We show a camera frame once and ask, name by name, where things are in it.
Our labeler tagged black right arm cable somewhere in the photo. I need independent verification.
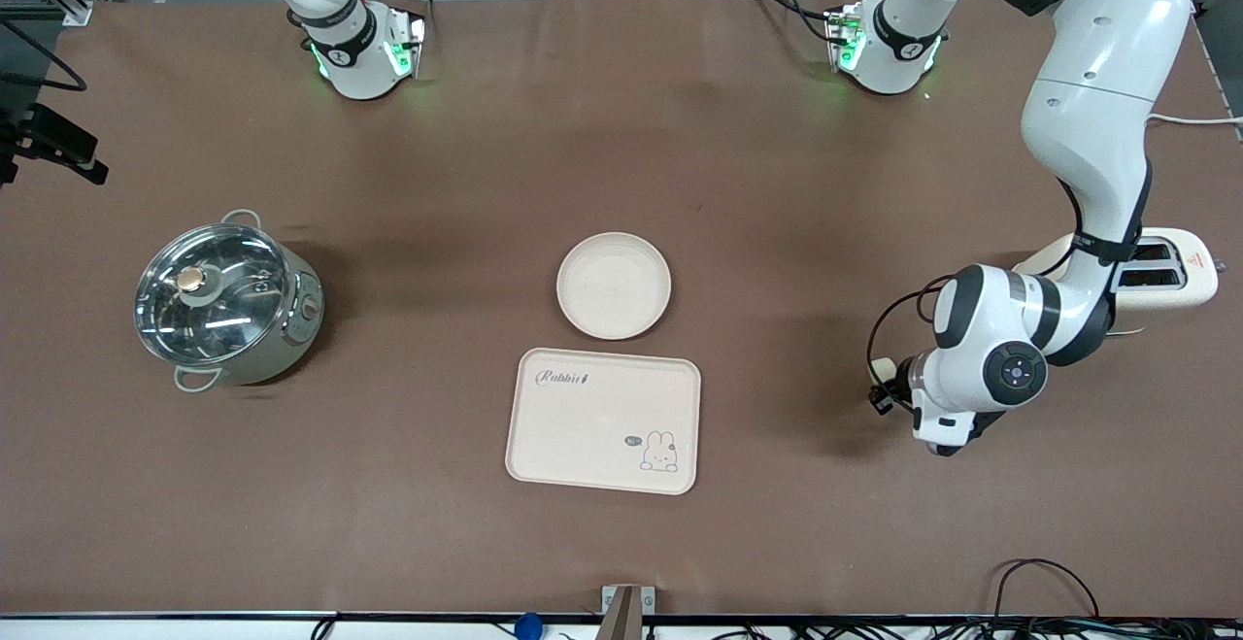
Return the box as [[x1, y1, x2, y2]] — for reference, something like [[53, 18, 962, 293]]
[[0, 20, 90, 95]]

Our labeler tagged glass pot lid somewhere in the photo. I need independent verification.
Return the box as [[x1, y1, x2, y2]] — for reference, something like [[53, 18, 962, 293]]
[[134, 223, 293, 365]]

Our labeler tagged steel electric cooking pot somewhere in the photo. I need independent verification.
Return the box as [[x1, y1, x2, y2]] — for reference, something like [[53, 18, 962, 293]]
[[134, 209, 326, 394]]

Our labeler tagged cream round plate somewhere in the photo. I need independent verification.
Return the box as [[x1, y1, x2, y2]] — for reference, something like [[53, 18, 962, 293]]
[[555, 231, 674, 342]]

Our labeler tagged cream two-slot toaster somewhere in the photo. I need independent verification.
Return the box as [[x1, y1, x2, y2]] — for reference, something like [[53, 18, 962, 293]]
[[1010, 226, 1227, 338]]

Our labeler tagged black left base cable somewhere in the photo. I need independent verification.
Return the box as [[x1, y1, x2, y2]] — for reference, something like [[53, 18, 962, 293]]
[[744, 0, 838, 47]]

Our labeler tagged black cable bundle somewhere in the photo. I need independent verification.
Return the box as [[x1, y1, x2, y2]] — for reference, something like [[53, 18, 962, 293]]
[[680, 618, 1243, 640]]

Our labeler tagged cream rabbit print tray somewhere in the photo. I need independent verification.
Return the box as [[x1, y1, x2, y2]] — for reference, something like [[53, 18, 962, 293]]
[[504, 347, 703, 497]]

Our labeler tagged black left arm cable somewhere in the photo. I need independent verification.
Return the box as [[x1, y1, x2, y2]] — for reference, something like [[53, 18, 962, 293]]
[[865, 162, 1155, 398]]

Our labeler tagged brown table cover cloth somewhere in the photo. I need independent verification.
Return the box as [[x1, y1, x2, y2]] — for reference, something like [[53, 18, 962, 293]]
[[0, 0, 1243, 620]]

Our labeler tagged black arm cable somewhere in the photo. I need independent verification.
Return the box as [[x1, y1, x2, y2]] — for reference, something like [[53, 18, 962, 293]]
[[865, 162, 1155, 398], [0, 20, 90, 95]]

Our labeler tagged black looped floor cable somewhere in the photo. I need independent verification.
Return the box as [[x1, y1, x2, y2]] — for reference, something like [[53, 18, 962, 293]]
[[990, 557, 1104, 622]]

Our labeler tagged metal table edge bracket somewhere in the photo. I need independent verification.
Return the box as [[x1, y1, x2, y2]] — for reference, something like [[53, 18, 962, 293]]
[[599, 584, 657, 640]]

